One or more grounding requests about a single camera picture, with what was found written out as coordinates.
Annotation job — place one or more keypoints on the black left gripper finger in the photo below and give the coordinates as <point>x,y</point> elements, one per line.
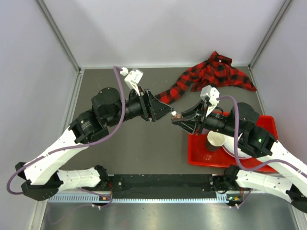
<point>158,113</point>
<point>155,103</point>

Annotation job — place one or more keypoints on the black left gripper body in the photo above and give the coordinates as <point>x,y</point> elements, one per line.
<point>146,109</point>

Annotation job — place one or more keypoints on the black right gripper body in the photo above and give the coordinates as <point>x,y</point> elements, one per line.
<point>201,123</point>

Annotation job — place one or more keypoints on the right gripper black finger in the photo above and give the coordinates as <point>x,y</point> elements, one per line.
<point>192,110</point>
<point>187,125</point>

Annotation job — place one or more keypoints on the glitter nail polish bottle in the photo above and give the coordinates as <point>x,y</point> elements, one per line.
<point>176,116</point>

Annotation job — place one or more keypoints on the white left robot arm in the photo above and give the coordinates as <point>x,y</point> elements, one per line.
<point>44,176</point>

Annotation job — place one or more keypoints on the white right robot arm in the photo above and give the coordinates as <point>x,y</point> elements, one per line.
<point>263,163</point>

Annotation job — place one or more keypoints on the white paper cup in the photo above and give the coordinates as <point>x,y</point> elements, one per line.
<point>214,141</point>

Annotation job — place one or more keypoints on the red plastic tray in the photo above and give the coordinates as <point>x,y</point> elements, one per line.
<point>200,156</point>

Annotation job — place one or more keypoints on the red black plaid shirt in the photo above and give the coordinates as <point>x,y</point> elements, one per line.
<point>217,71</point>

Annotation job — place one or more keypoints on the white plate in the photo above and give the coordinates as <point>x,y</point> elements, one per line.
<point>228,147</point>

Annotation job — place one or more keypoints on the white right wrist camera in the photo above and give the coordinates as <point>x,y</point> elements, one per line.
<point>210,96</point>

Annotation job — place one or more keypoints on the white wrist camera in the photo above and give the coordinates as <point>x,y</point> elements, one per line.
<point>210,96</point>
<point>132,78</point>

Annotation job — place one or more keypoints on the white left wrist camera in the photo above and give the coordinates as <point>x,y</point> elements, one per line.
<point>132,78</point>

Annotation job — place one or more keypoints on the white slotted cable duct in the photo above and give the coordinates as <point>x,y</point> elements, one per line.
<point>90,198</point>

